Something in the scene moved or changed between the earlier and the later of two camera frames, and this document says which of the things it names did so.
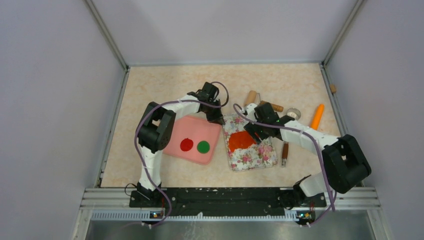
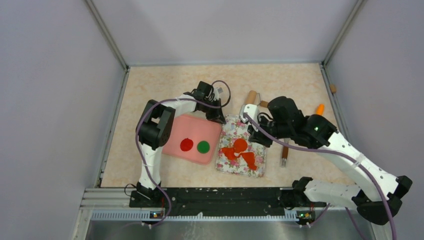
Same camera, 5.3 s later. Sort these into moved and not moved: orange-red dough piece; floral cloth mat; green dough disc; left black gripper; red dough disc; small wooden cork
Moved: floral cloth mat; orange-red dough piece
Not moved: left black gripper; green dough disc; small wooden cork; red dough disc
